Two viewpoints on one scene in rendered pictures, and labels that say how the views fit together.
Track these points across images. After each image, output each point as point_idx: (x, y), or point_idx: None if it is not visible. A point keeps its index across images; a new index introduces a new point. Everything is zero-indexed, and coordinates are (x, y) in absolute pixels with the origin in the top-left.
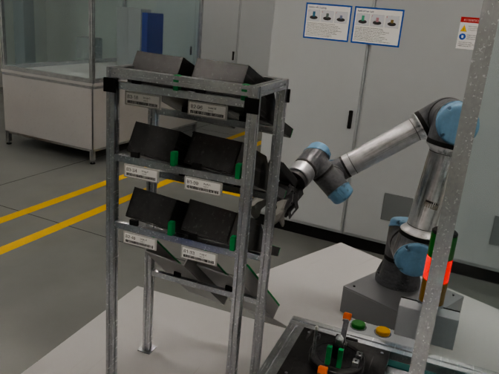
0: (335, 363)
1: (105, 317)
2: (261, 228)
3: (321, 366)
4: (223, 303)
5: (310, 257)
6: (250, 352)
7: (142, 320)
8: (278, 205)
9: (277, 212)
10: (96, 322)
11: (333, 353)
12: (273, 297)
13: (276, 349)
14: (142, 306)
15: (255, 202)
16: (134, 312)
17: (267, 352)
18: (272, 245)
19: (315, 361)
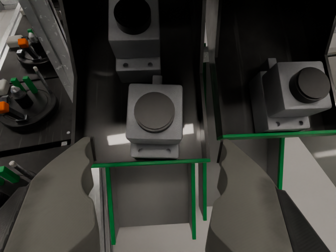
0: (5, 185)
1: (314, 170)
2: (60, 5)
3: (0, 103)
4: (198, 202)
5: None
6: (153, 232)
7: (289, 193)
8: (75, 195)
9: (69, 157)
10: (307, 158)
11: (6, 194)
12: (109, 207)
13: (94, 188)
14: (322, 218)
15: (235, 176)
16: (311, 200)
17: (135, 249)
18: (72, 115)
19: (31, 174)
